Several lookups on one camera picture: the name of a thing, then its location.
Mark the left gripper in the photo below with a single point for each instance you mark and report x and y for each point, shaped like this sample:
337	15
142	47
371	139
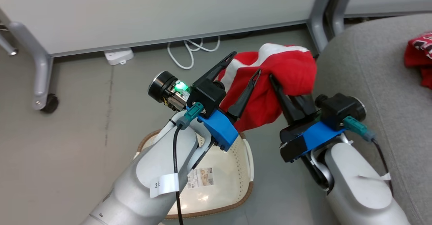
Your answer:
180	90

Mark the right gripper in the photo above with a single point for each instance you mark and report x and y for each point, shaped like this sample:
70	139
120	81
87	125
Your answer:
293	144

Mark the red garment with white stripes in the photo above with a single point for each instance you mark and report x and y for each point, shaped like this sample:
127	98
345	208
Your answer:
290	66

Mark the red Bulls jersey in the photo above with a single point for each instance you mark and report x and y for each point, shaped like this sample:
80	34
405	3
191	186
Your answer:
418	56

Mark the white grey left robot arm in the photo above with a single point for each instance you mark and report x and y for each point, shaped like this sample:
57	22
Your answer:
135	191

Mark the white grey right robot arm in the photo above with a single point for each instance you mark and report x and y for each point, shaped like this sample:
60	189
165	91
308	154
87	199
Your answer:
357	191

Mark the grey fabric sofa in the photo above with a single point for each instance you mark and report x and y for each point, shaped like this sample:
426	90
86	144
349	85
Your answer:
381	83

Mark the printed sticker in basket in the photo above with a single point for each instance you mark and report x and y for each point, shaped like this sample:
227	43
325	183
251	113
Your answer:
200	177

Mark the large white partition panel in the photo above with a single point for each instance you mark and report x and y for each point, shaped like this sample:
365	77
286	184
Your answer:
152	12

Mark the white laundry basket brown rim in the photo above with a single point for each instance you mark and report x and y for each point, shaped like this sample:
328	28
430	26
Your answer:
219	198

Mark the white power strip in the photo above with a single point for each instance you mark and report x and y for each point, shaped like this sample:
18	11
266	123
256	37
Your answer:
118	56

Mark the black caster wheel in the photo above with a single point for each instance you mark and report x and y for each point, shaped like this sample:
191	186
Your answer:
51	103

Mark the grey partition leg with caster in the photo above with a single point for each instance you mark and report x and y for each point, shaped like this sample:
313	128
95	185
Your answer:
42	69

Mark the grey metal table leg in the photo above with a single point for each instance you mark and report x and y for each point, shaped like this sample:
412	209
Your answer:
8	48

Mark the right wrist camera blue bracket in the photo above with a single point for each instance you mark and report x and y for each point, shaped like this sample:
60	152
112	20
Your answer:
337	110

